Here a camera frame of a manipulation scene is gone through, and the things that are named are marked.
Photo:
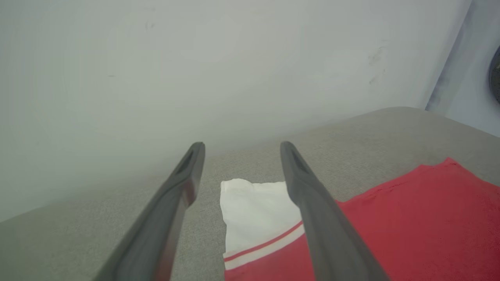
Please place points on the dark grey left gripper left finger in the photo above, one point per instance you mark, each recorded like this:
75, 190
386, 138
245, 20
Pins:
156, 234

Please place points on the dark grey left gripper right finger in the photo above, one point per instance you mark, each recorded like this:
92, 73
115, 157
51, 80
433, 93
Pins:
332, 234

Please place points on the red and white sports jersey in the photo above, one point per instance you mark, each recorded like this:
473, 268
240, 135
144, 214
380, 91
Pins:
422, 234

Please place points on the white washing machine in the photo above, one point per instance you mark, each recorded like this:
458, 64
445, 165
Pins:
472, 93

